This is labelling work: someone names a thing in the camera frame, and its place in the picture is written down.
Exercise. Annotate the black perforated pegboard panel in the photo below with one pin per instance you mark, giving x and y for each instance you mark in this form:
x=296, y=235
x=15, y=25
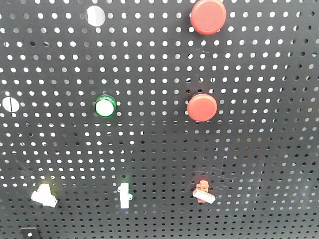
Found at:
x=259, y=153

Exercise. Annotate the lower red push button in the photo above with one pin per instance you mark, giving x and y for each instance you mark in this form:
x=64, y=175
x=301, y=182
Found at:
x=202, y=107

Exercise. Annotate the red push button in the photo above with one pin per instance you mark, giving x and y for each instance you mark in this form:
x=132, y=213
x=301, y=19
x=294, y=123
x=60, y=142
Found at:
x=202, y=107
x=208, y=16

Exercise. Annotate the green illuminated push button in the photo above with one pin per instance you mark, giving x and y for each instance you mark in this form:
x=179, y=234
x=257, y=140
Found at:
x=105, y=106

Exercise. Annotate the upper red push button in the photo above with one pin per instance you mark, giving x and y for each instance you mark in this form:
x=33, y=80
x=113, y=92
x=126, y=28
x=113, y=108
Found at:
x=208, y=16

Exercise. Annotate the red lit toggle switch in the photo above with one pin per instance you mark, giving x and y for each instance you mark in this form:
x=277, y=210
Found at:
x=201, y=193

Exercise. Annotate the black bracket at bottom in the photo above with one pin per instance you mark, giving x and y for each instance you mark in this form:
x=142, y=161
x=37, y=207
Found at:
x=30, y=233

